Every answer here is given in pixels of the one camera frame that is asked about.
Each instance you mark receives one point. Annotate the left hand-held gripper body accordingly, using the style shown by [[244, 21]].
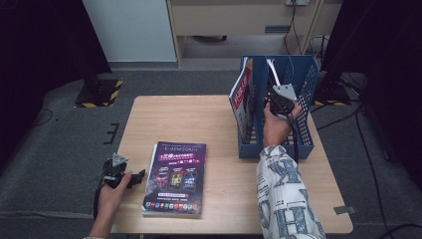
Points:
[[114, 172]]

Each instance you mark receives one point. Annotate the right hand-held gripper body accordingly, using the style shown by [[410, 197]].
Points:
[[282, 104]]

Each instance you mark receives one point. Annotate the blue plastic file rack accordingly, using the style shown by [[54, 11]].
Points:
[[305, 76]]

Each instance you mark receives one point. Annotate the black and red magazine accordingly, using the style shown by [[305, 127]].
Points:
[[242, 96]]

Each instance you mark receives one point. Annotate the person's right hand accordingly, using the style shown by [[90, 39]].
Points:
[[275, 129]]

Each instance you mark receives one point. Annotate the person's left hand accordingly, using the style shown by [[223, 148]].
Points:
[[109, 199]]

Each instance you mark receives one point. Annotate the striped black stand base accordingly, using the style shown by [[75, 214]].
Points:
[[331, 94], [99, 94]]

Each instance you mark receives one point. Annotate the black curtain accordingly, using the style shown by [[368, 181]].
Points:
[[40, 49], [391, 49]]

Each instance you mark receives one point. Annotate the grey tape piece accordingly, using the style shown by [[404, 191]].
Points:
[[345, 210]]

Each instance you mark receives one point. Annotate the white cabinet panel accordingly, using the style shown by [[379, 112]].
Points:
[[132, 30]]

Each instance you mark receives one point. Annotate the white wall socket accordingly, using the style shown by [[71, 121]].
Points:
[[297, 2]]

